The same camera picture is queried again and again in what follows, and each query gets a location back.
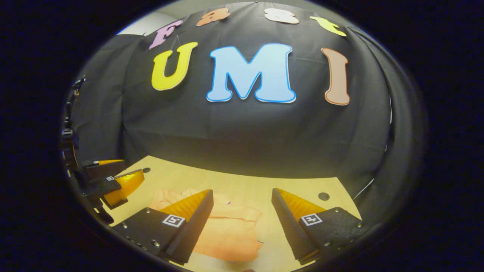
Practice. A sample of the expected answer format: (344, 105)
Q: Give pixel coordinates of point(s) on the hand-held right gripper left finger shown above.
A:
(196, 230)

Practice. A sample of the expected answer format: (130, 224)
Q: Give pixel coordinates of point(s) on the orange T-shirt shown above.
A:
(230, 234)

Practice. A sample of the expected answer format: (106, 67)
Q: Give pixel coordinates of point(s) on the black backdrop cloth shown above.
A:
(245, 143)

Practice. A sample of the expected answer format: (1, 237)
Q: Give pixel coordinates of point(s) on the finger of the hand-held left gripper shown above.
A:
(126, 185)
(107, 168)

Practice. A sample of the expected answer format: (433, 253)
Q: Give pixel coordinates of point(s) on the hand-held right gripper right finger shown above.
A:
(291, 230)

